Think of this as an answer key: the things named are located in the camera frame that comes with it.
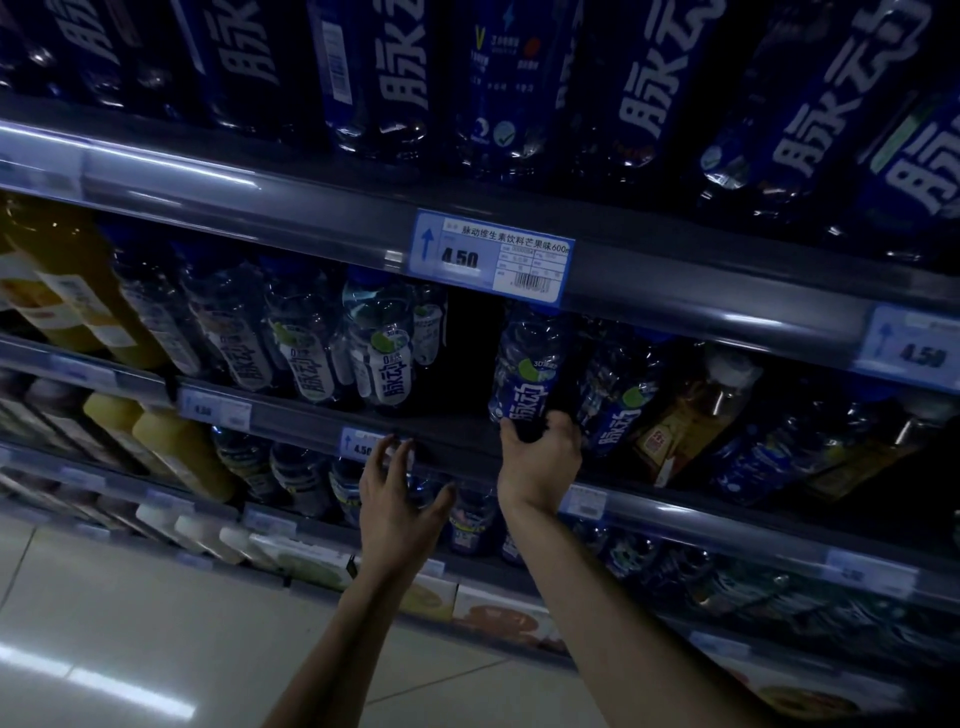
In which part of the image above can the person's left hand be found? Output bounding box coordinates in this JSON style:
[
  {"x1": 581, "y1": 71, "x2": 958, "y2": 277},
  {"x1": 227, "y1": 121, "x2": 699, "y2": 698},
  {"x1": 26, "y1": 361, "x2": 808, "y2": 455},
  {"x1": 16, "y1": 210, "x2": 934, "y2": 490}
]
[{"x1": 358, "y1": 434, "x2": 457, "y2": 586}]

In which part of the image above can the person's right hand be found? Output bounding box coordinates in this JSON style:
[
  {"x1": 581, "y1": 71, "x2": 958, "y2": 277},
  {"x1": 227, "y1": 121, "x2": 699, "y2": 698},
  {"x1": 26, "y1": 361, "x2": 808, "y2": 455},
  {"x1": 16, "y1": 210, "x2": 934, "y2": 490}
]
[{"x1": 496, "y1": 410, "x2": 583, "y2": 519}]

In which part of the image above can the row of small blue bottles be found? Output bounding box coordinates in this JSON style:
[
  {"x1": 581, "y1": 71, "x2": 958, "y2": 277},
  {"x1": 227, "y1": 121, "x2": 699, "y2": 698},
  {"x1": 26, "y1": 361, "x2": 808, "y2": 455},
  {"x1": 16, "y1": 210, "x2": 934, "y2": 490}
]
[{"x1": 212, "y1": 425, "x2": 526, "y2": 568}]

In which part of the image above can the row of dark green bottles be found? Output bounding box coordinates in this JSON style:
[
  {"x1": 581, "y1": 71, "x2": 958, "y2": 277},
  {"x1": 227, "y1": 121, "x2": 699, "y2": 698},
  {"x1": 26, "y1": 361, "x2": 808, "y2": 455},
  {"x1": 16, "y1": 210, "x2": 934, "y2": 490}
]
[{"x1": 569, "y1": 517, "x2": 960, "y2": 673}]

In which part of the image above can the dark grey store shelf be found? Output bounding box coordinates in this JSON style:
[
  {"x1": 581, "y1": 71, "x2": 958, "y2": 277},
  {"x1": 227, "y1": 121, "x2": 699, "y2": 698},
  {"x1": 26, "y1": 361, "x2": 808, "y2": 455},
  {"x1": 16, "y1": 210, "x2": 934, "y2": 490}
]
[{"x1": 0, "y1": 0, "x2": 960, "y2": 728}]

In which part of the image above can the row of pale labelled bottles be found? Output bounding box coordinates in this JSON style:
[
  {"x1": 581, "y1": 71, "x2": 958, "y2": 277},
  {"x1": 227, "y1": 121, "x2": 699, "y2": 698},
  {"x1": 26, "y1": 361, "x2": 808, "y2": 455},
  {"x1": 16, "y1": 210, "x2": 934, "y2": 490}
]
[{"x1": 0, "y1": 367, "x2": 133, "y2": 472}]

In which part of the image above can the group of yellow labelled bottles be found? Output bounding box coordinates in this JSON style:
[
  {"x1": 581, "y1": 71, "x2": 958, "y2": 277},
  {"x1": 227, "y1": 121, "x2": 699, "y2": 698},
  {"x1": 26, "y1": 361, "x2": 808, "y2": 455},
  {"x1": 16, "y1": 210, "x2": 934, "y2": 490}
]
[{"x1": 0, "y1": 191, "x2": 172, "y2": 370}]

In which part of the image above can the row of dark blue bottles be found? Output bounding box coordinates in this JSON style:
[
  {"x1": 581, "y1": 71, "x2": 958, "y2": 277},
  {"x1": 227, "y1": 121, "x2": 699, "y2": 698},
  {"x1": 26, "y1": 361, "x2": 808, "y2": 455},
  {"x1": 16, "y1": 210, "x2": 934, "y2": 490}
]
[{"x1": 0, "y1": 0, "x2": 960, "y2": 268}]

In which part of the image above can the person's right forearm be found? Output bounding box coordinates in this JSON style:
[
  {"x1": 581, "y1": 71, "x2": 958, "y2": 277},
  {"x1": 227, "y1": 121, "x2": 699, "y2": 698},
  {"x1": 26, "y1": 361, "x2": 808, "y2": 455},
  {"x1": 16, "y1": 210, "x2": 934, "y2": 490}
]
[{"x1": 502, "y1": 502, "x2": 781, "y2": 728}]

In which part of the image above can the person's left forearm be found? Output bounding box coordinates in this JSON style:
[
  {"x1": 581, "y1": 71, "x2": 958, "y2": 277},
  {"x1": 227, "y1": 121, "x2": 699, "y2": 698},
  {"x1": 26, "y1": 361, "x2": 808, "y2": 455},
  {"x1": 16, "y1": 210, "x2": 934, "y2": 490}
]
[{"x1": 262, "y1": 573, "x2": 421, "y2": 728}]

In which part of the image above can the row of white fruit-print cartons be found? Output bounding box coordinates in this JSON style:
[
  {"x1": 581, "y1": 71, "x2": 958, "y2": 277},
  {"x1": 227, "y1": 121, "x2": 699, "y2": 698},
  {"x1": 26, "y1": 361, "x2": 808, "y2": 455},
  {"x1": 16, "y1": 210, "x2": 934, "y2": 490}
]
[{"x1": 249, "y1": 530, "x2": 913, "y2": 725}]

